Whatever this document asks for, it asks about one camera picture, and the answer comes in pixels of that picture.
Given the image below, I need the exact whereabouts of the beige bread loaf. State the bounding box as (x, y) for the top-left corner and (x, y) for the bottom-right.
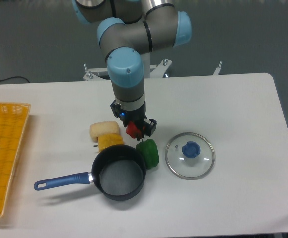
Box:
(89, 121), (120, 142)

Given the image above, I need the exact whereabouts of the green bell pepper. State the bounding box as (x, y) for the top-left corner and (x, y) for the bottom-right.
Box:
(136, 139), (159, 170)

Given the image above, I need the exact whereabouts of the black cable on floor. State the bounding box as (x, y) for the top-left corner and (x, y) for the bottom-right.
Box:
(0, 76), (30, 83)

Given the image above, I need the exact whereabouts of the black saucepan blue handle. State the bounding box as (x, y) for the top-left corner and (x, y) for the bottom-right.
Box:
(34, 145), (146, 201)

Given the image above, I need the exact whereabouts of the yellow woven basket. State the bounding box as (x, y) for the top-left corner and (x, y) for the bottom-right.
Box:
(0, 102), (31, 217)

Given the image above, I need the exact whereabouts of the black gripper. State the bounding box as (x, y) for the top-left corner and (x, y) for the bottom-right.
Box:
(110, 100), (157, 139)

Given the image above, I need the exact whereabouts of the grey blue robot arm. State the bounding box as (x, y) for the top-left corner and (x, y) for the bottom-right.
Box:
(72, 0), (192, 140)

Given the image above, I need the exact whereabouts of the red bell pepper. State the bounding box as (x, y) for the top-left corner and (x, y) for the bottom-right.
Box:
(126, 121), (144, 141)

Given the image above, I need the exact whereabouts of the glass pot lid blue knob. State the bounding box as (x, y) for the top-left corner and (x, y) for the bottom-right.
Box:
(165, 132), (215, 180)

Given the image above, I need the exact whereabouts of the yellow corn cob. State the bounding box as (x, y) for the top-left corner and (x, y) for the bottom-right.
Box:
(98, 134), (124, 152)

